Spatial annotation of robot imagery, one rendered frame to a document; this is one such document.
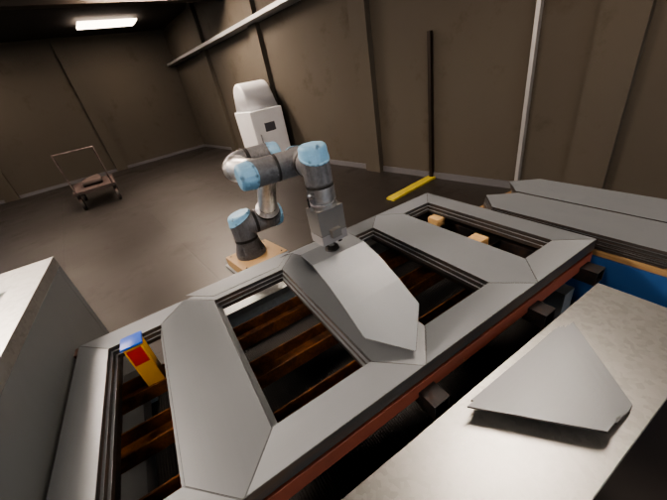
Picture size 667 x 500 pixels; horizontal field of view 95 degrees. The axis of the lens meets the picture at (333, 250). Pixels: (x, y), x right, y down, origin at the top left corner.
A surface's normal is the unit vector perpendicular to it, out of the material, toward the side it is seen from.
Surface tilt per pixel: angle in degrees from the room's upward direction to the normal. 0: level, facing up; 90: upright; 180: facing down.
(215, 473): 0
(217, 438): 0
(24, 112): 90
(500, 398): 0
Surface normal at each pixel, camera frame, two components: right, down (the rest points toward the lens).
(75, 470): -0.17, -0.85
